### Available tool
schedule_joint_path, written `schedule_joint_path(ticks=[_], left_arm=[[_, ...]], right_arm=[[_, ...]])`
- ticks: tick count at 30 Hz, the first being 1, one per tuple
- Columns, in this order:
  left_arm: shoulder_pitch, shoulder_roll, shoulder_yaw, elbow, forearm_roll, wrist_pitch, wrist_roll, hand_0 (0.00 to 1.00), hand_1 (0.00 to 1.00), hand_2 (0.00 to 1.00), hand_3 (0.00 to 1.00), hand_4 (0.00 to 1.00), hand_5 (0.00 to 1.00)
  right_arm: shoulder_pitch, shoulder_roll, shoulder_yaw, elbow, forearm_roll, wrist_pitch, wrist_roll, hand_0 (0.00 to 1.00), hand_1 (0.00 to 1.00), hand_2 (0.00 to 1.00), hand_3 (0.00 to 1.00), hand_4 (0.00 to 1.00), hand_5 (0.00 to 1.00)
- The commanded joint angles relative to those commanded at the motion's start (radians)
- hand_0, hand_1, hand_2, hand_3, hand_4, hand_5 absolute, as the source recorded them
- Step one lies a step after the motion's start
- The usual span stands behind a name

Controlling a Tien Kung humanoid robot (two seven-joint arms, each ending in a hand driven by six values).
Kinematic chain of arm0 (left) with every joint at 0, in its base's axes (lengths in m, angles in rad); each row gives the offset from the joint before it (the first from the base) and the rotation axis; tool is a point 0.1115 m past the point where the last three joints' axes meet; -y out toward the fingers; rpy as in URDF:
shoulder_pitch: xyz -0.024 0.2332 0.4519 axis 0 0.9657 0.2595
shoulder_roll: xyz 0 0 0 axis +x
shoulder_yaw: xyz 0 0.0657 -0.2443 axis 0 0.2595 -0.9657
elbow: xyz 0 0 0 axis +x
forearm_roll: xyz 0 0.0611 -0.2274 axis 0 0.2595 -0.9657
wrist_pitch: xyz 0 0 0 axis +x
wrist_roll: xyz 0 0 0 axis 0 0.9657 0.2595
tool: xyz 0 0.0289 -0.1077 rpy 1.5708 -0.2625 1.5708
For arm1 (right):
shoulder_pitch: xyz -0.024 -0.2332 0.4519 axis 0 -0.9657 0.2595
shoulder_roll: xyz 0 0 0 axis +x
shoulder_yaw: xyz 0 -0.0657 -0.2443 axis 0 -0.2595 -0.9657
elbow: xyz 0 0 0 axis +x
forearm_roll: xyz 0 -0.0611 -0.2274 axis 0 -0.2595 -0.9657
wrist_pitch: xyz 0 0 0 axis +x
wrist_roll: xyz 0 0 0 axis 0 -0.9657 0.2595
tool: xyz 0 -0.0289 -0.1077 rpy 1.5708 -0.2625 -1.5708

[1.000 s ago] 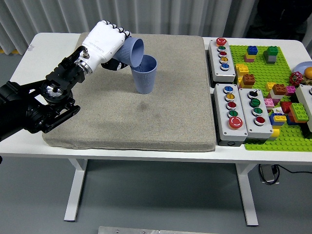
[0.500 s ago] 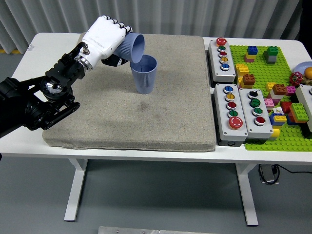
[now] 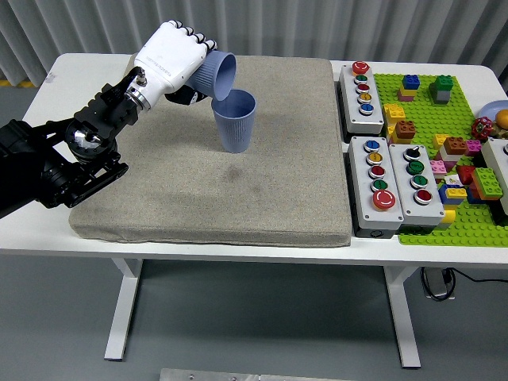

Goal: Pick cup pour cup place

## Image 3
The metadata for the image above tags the grey-brown fabric mat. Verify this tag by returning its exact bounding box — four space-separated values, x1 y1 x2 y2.
67 52 353 249

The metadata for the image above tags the pale blue plate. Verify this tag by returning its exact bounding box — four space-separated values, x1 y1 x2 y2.
478 100 508 120

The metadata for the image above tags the white control box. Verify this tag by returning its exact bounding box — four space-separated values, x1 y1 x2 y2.
479 137 508 217

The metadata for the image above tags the green and grey brick stack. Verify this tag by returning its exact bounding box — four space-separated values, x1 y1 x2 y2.
428 74 454 105

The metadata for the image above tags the blue yellow pink brick stack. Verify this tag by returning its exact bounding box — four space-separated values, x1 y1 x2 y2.
398 74 421 102

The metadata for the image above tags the blue and yellow brick stack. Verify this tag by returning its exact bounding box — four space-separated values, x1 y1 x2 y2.
437 184 468 206

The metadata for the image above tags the brown and white brick stack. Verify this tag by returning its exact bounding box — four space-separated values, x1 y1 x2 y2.
442 137 469 162

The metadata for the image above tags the white table leg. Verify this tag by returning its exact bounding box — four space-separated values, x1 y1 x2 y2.
103 257 144 361
383 265 421 369

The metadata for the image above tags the red toy brick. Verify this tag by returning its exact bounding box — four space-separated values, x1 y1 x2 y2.
455 165 477 187

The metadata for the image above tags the yellow rounded toy brick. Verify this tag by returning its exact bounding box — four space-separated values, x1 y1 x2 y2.
437 209 456 232

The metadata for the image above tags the yellow toy brick stack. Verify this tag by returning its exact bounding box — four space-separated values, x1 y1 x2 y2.
383 103 406 129

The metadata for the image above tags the black power cable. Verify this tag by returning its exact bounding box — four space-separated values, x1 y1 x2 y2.
446 267 508 283

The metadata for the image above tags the grey five-button control box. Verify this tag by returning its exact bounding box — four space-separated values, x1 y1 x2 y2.
348 135 405 239
336 61 385 136

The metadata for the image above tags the green toy brick baseplate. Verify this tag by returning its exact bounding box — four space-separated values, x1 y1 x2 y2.
372 73 508 249

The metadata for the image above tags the grey power adapter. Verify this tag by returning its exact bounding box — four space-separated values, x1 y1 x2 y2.
420 266 457 302

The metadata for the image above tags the brown and orange toy brick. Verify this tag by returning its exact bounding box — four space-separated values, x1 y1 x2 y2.
391 120 418 144

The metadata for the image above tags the toy burger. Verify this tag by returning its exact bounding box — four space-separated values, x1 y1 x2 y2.
494 110 508 140

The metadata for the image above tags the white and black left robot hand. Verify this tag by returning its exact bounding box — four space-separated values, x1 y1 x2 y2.
133 20 219 107

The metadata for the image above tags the grey control box with knob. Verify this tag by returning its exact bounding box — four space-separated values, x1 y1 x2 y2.
387 143 445 233

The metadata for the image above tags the green and orange brick stack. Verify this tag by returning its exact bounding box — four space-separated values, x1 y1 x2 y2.
471 167 504 202

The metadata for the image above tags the blue ribbed plastic cup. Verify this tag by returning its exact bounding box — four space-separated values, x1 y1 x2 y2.
186 50 238 102
211 89 257 154

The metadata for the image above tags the red toy valve wheel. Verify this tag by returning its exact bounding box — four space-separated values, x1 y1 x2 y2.
471 116 495 140

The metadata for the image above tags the white pleated curtain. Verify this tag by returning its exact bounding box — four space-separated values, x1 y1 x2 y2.
0 0 508 96

